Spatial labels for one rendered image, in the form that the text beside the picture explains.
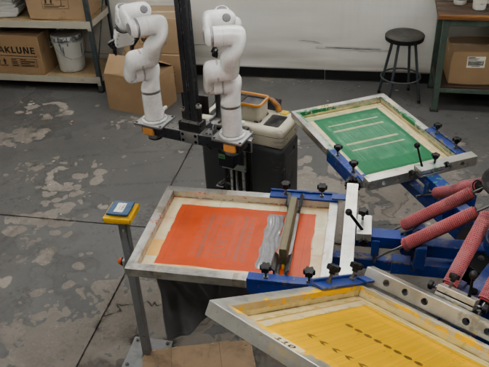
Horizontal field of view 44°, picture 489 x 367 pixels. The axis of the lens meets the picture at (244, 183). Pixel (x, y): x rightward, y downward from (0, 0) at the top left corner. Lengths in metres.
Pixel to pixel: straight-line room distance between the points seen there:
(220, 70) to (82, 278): 1.84
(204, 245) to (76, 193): 2.38
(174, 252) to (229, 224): 0.28
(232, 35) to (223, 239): 0.84
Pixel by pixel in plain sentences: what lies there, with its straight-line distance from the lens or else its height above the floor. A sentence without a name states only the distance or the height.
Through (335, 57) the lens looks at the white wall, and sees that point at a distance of 6.20.
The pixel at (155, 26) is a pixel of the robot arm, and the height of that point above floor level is 1.66.
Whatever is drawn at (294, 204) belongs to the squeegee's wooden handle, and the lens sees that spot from 2.56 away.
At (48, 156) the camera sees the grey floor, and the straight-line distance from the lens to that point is 5.35.
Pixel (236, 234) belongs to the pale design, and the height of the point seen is 0.95.
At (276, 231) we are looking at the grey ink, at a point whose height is 0.96.
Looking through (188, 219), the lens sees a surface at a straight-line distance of 2.69.
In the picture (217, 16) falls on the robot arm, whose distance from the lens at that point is 2.65.
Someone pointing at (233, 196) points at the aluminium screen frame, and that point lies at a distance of 2.76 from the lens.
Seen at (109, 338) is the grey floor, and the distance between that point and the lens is 3.57.
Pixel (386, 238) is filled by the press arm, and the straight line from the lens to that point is 2.45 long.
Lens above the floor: 2.54
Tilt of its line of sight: 33 degrees down
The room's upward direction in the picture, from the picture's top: 3 degrees counter-clockwise
